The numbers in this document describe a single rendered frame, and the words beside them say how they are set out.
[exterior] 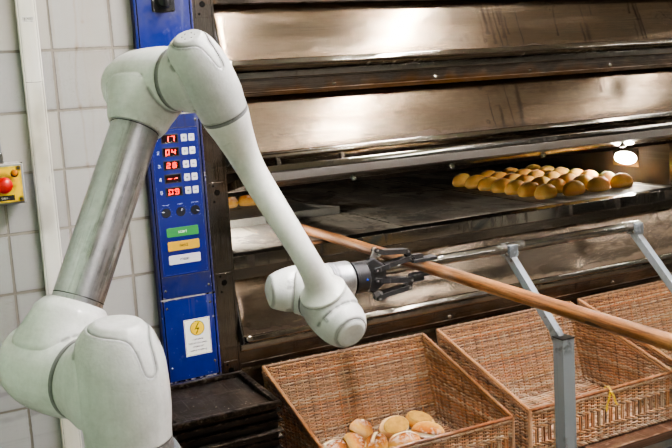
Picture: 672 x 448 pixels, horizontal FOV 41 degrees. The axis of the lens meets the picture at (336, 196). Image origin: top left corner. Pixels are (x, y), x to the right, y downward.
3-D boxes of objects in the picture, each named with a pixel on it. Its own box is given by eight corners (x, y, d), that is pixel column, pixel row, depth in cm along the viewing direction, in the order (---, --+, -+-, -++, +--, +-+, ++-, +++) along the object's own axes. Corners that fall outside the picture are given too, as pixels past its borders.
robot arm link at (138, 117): (37, 414, 155) (-35, 394, 168) (104, 429, 167) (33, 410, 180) (166, 28, 177) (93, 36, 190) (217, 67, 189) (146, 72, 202)
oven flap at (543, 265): (242, 344, 257) (229, 277, 260) (686, 255, 335) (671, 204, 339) (247, 342, 253) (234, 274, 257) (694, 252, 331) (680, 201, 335)
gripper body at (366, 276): (342, 258, 213) (375, 253, 217) (344, 293, 214) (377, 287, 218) (356, 263, 207) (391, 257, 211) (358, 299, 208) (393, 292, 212)
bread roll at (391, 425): (414, 430, 266) (407, 437, 270) (405, 410, 269) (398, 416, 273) (386, 439, 261) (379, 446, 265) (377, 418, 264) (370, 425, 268)
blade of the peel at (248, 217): (340, 213, 321) (339, 205, 320) (193, 233, 297) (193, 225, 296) (299, 203, 353) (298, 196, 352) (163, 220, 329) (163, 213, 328)
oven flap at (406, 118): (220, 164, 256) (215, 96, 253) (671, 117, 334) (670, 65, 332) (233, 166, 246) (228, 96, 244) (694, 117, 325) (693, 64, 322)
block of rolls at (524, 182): (448, 186, 375) (447, 173, 374) (537, 174, 396) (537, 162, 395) (542, 201, 321) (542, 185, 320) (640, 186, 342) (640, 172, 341)
